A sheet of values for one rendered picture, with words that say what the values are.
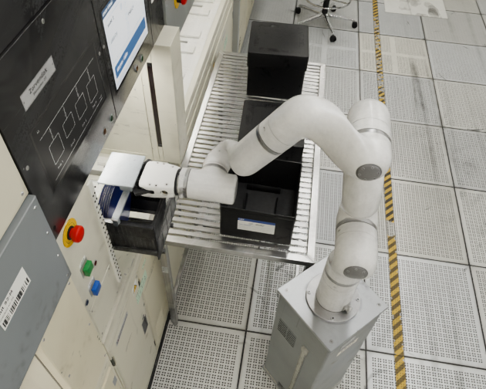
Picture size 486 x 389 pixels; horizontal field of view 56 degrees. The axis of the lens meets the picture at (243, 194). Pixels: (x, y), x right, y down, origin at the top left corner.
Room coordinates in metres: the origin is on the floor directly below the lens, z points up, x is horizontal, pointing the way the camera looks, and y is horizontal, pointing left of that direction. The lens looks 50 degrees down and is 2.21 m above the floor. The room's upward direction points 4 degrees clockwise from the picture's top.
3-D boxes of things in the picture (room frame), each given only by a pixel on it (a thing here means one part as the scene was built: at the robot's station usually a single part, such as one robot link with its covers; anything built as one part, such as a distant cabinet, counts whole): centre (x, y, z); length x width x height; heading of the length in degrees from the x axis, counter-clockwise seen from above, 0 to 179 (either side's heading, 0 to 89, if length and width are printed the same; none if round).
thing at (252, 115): (1.58, -0.11, 0.83); 0.29 x 0.29 x 0.13; 87
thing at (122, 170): (0.86, 0.33, 1.11); 0.24 x 0.20 x 0.32; 174
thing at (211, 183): (0.84, 0.08, 1.25); 0.13 x 0.09 x 0.08; 84
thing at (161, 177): (0.85, 0.23, 1.25); 0.11 x 0.10 x 0.07; 84
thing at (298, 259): (1.60, -0.05, 0.38); 1.30 x 0.60 x 0.76; 174
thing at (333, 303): (0.79, -0.34, 0.85); 0.19 x 0.19 x 0.18
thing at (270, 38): (2.02, -0.13, 0.89); 0.29 x 0.29 x 0.25; 88
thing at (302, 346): (0.79, -0.34, 0.38); 0.28 x 0.28 x 0.76; 39
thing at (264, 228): (1.15, -0.07, 0.85); 0.28 x 0.28 x 0.17; 83
